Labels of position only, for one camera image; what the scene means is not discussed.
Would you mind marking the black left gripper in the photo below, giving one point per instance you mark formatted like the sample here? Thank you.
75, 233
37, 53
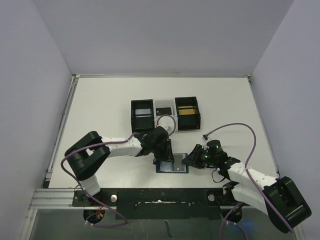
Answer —
165, 151

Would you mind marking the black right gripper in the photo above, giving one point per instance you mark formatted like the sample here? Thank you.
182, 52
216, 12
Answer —
197, 156

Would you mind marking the blue leather card holder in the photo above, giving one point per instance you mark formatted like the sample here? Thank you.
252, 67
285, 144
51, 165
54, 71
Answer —
166, 167

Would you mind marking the black card from holder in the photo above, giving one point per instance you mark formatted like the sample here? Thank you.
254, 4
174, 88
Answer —
178, 166

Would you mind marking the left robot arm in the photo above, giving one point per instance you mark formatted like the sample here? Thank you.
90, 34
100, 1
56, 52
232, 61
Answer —
85, 157

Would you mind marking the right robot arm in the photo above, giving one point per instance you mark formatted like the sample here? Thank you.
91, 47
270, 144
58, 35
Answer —
278, 198

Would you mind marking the black bin with silver card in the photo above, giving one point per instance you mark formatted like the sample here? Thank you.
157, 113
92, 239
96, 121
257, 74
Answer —
142, 124

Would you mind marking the black bin with gold card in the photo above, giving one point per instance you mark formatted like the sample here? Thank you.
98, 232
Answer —
188, 122

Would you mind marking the black credit card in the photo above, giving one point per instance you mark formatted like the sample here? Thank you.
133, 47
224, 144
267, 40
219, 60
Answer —
163, 111

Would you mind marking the gold credit card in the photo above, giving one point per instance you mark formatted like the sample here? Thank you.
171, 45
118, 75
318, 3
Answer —
187, 110

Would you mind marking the silver credit card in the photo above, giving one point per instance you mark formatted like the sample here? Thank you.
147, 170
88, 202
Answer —
143, 111

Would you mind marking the white middle bin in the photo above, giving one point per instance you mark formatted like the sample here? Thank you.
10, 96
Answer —
166, 120

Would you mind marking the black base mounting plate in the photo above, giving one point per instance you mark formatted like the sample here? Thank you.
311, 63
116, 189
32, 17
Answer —
173, 213

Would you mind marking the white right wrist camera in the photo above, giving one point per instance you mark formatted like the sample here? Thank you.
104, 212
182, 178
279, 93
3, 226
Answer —
206, 139

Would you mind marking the aluminium left side rail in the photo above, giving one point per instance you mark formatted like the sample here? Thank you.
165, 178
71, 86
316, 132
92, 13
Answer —
66, 110

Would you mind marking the aluminium rail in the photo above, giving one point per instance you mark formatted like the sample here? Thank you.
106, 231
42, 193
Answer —
50, 197
66, 110

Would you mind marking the aluminium front rail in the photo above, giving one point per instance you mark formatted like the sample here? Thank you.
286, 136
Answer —
50, 197

